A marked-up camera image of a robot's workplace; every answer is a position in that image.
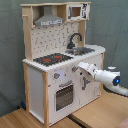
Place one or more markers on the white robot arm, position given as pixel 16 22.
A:
pixel 110 79

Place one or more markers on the metal toy sink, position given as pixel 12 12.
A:
pixel 79 51

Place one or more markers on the black toy stovetop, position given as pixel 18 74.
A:
pixel 52 59

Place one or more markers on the right red stove knob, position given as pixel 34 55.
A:
pixel 74 68

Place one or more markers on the red stove knob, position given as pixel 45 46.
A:
pixel 56 75
pixel 74 68

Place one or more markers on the toy microwave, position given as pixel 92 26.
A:
pixel 77 11

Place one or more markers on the black toy faucet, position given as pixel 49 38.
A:
pixel 73 40

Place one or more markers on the white oven door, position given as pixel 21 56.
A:
pixel 63 100

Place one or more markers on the left red stove knob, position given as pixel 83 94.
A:
pixel 56 75

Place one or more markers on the grey range hood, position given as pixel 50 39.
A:
pixel 48 18

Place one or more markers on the wooden toy kitchen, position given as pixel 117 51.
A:
pixel 45 40

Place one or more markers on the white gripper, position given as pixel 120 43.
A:
pixel 88 70

